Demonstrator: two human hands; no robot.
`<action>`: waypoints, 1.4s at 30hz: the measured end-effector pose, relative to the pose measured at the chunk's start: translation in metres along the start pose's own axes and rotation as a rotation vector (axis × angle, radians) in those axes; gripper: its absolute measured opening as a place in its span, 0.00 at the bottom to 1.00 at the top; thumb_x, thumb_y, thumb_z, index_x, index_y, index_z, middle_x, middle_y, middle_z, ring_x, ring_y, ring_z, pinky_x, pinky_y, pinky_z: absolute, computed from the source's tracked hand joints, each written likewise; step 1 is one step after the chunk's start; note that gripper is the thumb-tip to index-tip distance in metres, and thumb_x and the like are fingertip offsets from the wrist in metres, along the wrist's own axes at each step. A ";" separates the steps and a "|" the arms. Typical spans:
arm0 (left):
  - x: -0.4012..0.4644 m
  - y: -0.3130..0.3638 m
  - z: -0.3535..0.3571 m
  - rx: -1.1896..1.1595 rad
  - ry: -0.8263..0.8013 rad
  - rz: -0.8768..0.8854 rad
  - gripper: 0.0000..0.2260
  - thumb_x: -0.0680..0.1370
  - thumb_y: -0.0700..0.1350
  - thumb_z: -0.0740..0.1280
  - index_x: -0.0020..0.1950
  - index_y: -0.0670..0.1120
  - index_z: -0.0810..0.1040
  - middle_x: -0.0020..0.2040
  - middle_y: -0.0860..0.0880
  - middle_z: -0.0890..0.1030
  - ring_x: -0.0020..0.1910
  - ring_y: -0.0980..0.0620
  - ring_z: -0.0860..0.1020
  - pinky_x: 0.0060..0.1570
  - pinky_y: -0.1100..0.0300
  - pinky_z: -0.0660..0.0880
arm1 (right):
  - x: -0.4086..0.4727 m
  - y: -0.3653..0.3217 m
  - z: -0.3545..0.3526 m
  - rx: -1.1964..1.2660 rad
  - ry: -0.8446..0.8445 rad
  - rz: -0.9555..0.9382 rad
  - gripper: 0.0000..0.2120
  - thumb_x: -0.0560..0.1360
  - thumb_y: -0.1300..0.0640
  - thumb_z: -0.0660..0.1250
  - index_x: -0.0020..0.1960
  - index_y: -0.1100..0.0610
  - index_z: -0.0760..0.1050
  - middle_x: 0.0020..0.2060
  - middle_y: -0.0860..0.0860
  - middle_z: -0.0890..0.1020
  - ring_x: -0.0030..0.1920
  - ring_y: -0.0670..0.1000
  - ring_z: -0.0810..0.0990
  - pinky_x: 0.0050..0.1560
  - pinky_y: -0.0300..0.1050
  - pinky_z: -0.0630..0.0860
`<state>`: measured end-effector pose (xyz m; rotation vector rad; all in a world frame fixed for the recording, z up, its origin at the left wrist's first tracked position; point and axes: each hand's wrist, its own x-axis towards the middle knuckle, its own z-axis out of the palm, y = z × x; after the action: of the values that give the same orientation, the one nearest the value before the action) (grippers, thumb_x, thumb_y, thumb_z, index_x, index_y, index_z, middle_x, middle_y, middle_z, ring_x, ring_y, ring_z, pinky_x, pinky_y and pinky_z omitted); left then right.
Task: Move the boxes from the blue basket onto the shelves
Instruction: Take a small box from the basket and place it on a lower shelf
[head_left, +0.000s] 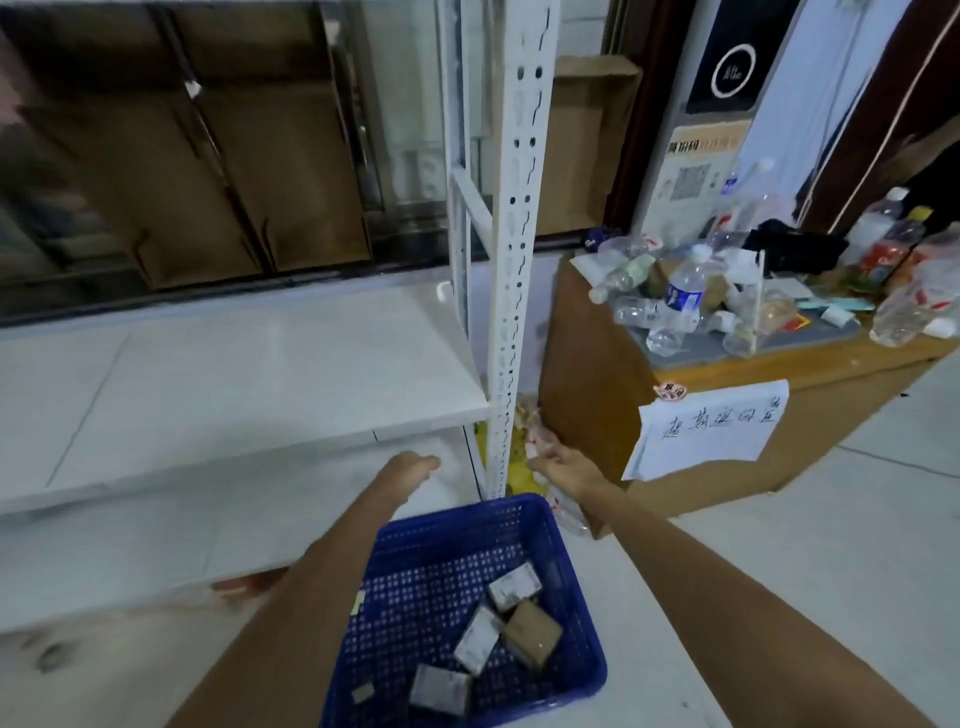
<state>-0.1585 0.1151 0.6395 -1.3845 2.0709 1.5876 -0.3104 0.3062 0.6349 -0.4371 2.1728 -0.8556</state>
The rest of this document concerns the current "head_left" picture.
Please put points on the yellow plastic bag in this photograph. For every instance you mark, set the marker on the yellow plastic bag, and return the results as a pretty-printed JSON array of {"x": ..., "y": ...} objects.
[{"x": 517, "y": 480}]

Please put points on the person's right hand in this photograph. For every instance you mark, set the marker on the person's right hand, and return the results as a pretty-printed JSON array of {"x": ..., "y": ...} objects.
[{"x": 574, "y": 480}]

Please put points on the grey counter mat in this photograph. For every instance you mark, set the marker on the grey counter mat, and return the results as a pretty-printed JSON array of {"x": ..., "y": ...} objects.
[{"x": 787, "y": 345}]

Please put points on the brown wooden counter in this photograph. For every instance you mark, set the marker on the brown wooden counter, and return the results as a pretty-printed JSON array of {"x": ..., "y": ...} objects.
[{"x": 592, "y": 375}]

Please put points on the blue plastic basket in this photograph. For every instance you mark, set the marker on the blue plastic basket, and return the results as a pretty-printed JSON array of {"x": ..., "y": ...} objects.
[{"x": 465, "y": 512}]

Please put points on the person's left hand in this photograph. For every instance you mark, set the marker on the person's left hand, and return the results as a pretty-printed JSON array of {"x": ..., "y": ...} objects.
[{"x": 409, "y": 472}]

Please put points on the black cloth bundle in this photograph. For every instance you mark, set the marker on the black cloth bundle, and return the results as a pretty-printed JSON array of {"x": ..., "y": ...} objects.
[{"x": 795, "y": 247}]

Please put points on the orange and white package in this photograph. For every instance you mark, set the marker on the orange and white package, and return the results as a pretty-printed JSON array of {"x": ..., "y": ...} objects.
[{"x": 247, "y": 585}]

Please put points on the clear bag with red print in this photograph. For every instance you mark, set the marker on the clear bag with red print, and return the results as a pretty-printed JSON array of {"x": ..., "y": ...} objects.
[{"x": 922, "y": 292}]

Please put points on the person's left forearm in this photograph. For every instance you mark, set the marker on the person's left forearm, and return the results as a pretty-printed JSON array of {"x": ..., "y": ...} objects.
[{"x": 300, "y": 622}]

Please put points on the small yellow paper scrap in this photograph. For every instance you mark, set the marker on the small yellow paper scrap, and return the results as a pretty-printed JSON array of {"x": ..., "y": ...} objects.
[{"x": 362, "y": 692}]

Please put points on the white handwritten paper sign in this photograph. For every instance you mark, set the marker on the white handwritten paper sign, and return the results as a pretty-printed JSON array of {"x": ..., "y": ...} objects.
[{"x": 705, "y": 435}]

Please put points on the grey sliding window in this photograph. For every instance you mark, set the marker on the grey sliding window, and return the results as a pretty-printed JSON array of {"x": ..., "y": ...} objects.
[{"x": 405, "y": 112}]

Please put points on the flattened brown carton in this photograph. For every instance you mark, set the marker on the flattened brown carton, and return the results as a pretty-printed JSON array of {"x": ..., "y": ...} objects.
[
  {"x": 300, "y": 187},
  {"x": 150, "y": 187}
]

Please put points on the person's right forearm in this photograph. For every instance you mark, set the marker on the person's right forearm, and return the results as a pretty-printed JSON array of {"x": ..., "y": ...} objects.
[{"x": 712, "y": 600}]

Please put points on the white metal shelving rack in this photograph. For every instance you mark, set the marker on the white metal shelving rack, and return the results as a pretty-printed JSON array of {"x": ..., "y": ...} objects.
[{"x": 262, "y": 375}]

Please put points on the cube box marked 3-3-418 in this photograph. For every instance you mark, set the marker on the cube box marked 3-3-418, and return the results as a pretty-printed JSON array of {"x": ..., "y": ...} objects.
[{"x": 532, "y": 634}]

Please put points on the white standing code sign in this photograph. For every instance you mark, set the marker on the white standing code sign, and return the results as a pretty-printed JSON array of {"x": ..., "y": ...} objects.
[{"x": 690, "y": 180}]

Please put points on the small grey scrap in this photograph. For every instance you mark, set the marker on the small grey scrap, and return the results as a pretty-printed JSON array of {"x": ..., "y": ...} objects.
[{"x": 54, "y": 656}]

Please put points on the pile of plastic bottles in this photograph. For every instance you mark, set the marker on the pile of plastic bottles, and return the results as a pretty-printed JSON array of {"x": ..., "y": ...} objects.
[{"x": 682, "y": 296}]

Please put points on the white plastic bag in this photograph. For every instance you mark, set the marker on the white plastic bag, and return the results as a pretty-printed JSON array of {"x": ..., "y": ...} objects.
[{"x": 540, "y": 435}]

